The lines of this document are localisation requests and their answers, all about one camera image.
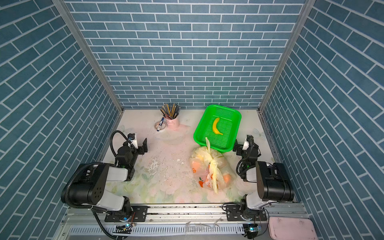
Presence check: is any yellow printed plastic bag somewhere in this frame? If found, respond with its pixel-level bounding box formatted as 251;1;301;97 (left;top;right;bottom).
189;138;235;194

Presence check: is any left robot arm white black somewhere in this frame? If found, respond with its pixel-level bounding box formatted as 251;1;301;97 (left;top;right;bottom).
61;134;148;219

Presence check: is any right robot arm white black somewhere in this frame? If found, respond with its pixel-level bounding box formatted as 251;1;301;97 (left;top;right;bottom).
233;136;295;214

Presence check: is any green plastic basket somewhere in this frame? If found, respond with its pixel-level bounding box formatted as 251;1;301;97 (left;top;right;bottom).
194;105;242;153

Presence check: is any yellow banana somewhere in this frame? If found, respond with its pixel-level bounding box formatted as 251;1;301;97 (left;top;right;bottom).
212;118;223;135

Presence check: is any blue marker pen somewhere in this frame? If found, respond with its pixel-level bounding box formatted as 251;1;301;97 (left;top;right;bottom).
156;117;165;132

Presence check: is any pink pencil cup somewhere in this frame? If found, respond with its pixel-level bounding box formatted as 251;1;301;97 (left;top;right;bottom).
166;118;180;130

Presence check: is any bundle of coloured pencils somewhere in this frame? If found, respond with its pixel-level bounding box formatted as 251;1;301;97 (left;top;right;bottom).
161;103;180;120

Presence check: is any pink tray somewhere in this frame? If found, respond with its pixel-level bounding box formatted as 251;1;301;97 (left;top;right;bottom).
269;217;318;240

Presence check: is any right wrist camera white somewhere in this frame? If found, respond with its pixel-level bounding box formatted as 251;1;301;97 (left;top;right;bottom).
242;135;254;151

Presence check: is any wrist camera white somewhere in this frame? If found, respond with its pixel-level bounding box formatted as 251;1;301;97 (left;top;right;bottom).
242;135;254;151
127;133;139;150

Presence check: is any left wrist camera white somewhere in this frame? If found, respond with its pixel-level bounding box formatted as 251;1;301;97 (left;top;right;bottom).
127;133;139;150

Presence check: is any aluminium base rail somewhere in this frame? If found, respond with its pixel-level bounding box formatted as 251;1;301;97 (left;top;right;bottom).
53;202;310;238

